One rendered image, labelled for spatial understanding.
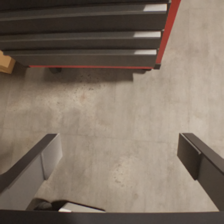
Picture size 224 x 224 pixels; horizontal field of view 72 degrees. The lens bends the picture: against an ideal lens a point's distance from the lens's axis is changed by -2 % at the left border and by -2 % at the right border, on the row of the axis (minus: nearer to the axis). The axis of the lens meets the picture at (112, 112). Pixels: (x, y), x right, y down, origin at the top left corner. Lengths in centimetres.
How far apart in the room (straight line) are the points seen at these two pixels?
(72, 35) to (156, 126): 62
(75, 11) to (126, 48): 24
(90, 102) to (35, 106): 37
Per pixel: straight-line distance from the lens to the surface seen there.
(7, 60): 115
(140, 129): 91
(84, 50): 67
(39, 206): 99
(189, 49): 109
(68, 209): 93
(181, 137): 17
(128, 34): 55
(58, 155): 17
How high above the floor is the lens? 91
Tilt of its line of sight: 78 degrees down
